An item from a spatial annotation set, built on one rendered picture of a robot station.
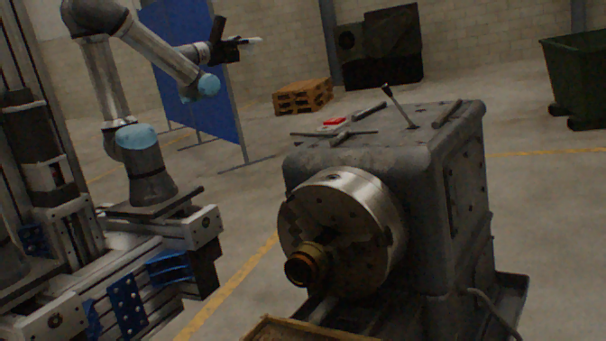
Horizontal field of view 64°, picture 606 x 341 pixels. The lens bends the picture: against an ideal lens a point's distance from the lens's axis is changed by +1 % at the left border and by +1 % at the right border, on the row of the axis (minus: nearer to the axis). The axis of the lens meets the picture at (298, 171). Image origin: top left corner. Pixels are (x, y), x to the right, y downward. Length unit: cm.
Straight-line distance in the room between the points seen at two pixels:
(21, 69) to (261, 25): 1092
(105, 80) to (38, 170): 36
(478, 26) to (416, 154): 981
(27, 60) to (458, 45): 1002
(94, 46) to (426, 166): 104
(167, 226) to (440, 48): 992
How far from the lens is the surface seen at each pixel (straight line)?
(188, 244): 147
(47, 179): 145
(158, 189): 153
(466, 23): 1098
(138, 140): 150
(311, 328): 123
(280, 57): 1215
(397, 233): 116
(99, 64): 163
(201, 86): 159
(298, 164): 136
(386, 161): 123
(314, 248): 110
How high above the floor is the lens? 160
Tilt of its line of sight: 17 degrees down
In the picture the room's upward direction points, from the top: 11 degrees counter-clockwise
